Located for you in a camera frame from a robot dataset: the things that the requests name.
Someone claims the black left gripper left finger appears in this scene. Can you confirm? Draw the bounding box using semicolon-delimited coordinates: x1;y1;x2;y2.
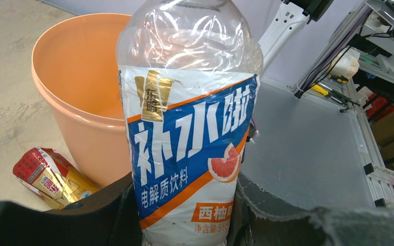
0;174;142;245

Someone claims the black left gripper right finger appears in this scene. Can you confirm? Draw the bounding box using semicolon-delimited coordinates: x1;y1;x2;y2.
227;174;394;245

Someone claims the gold red label bottle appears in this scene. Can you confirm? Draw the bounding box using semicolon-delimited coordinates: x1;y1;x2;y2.
12;147;100;210

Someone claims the orange plastic bin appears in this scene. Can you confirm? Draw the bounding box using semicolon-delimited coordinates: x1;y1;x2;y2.
31;13;131;186

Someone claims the blue white grapefruit drink bottle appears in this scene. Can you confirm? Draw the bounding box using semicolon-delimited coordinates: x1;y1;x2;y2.
116;1;263;245

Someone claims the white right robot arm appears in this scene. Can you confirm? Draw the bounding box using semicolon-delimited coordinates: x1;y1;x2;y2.
258;0;333;72

